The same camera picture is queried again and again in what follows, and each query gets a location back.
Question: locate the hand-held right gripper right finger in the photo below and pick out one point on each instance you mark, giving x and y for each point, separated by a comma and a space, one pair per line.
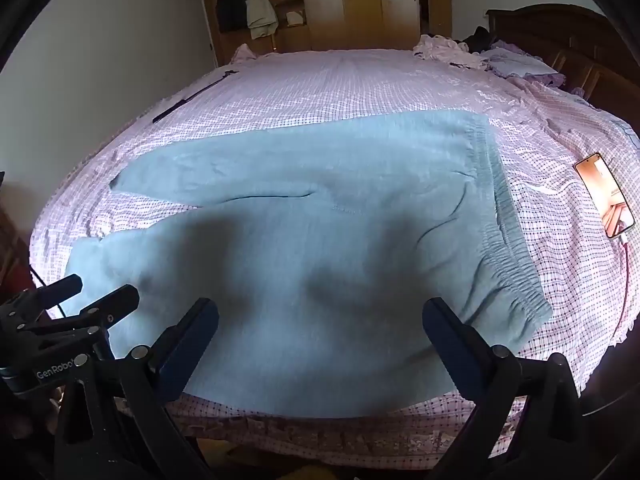
447, 342

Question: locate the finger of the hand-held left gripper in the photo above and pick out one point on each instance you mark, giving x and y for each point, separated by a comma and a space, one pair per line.
107, 307
55, 290

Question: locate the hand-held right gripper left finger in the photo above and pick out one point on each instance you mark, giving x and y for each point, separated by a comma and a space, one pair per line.
192, 342

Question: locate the light blue pants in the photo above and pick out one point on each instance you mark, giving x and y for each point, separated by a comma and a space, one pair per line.
300, 210

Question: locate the wooden side cabinet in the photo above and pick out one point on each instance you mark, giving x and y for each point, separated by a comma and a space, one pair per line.
10, 240

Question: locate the smartphone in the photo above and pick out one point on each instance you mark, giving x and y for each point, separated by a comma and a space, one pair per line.
602, 195

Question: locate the black stick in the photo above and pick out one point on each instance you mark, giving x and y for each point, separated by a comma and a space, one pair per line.
195, 95

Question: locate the pink checked bed sheet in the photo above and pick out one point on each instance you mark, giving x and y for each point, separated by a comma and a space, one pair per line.
350, 90

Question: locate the crumpled pink cloth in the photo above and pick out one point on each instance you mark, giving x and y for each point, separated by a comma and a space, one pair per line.
440, 47

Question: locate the dark cloth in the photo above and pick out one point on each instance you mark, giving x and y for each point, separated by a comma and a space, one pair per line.
480, 37

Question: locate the dark hanging jacket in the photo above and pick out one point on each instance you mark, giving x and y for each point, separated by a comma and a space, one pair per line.
231, 7

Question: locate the dark wooden headboard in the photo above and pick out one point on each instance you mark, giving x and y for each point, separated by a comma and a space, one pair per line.
550, 30

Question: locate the pale cloth bundle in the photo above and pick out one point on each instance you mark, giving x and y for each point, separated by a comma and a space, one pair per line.
295, 18

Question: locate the wooden wardrobe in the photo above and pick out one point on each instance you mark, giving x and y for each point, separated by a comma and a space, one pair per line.
360, 5

